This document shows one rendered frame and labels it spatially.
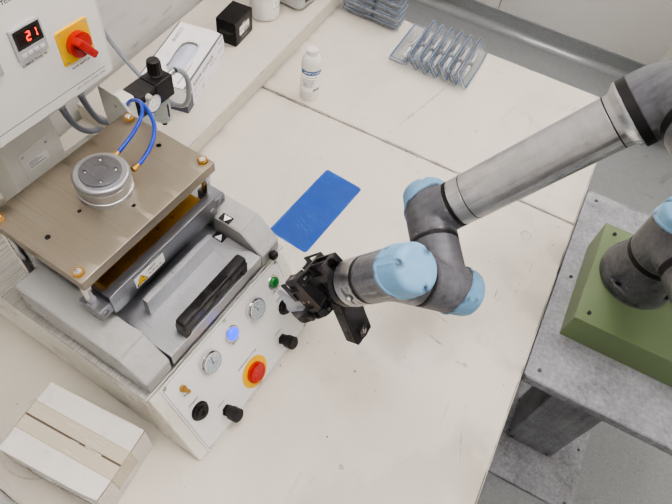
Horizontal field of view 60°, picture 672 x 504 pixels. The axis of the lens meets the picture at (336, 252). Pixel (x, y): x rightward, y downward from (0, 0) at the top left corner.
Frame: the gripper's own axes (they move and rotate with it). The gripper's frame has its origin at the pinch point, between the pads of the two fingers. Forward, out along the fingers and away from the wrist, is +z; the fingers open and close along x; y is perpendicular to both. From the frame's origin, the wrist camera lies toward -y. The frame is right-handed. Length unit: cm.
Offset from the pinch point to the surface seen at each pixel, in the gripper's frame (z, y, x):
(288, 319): 4.5, -2.2, 0.7
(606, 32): 46, -54, -245
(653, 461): 14, -131, -60
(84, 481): 6.2, 6.7, 42.1
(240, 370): 3.7, -0.8, 14.3
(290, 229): 17.0, 6.1, -20.1
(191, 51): 34, 50, -43
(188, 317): -8.7, 14.9, 17.9
